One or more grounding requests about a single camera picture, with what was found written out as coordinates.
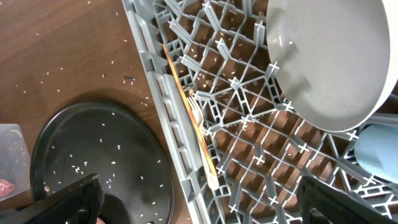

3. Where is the round black serving tray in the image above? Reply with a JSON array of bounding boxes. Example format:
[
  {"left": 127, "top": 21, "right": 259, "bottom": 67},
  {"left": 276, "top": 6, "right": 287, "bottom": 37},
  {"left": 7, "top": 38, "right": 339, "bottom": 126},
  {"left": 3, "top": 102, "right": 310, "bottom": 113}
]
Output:
[{"left": 30, "top": 101, "right": 174, "bottom": 223}]

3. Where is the wooden chopstick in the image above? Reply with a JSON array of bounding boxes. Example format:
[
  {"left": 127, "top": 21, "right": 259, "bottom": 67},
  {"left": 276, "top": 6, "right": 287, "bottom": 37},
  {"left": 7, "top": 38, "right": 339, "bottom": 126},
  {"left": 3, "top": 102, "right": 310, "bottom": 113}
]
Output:
[{"left": 162, "top": 44, "right": 217, "bottom": 177}]

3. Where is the grey round plate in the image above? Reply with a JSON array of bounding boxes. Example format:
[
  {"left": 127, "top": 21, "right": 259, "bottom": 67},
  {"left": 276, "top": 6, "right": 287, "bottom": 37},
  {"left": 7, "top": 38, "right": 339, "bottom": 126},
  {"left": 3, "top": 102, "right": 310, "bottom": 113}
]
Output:
[{"left": 266, "top": 0, "right": 397, "bottom": 133}]

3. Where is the light blue cup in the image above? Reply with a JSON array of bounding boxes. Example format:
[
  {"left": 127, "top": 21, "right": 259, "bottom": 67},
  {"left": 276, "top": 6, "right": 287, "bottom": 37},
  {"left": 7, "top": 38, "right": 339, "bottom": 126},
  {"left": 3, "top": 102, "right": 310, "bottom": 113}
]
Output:
[{"left": 354, "top": 124, "right": 397, "bottom": 183}]

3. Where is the clear plastic waste bin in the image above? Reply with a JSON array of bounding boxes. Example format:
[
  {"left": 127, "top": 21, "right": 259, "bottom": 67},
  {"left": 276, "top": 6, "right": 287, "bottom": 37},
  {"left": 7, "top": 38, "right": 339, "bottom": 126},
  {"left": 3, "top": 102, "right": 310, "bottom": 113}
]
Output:
[{"left": 1, "top": 124, "right": 30, "bottom": 201}]

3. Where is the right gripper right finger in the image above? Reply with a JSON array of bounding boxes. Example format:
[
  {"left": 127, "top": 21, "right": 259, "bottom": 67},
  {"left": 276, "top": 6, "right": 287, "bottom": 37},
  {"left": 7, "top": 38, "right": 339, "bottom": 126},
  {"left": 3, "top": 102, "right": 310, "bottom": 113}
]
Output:
[{"left": 297, "top": 176, "right": 395, "bottom": 224}]

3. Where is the red snack wrapper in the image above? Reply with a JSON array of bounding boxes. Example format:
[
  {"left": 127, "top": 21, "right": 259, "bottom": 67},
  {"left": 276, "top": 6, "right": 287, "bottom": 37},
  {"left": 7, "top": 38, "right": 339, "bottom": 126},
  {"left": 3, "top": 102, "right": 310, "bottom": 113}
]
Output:
[{"left": 0, "top": 179, "right": 14, "bottom": 197}]

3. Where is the grey plastic dishwasher rack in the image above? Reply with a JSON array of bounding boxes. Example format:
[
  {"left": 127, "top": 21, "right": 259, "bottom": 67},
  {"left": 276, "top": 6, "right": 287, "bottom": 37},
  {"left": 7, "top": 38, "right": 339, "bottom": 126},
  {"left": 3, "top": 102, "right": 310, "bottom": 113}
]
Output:
[{"left": 123, "top": 0, "right": 397, "bottom": 223}]

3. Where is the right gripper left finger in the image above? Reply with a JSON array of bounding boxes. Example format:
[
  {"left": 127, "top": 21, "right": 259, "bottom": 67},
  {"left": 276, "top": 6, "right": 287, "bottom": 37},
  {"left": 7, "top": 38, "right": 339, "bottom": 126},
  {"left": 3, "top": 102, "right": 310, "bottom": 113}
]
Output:
[{"left": 1, "top": 173, "right": 104, "bottom": 224}]

